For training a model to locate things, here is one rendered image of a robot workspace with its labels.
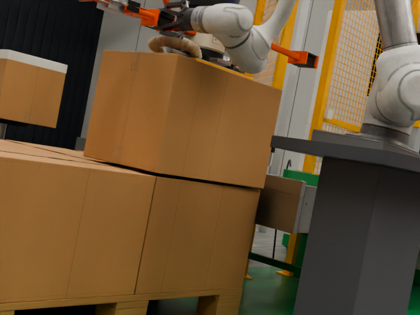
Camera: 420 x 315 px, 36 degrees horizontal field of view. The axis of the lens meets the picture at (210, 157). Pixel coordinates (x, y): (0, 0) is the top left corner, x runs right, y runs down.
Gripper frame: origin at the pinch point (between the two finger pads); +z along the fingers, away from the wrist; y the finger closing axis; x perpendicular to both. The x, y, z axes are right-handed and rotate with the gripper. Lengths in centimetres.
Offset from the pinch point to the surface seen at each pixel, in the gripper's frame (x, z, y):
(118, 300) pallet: -11, -19, 96
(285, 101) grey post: 345, 179, -17
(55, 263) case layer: -39, -19, 83
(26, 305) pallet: -46, -19, 95
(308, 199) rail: 67, -34, 54
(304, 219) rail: 67, -34, 62
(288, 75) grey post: 343, 179, -41
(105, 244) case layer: -21, -19, 77
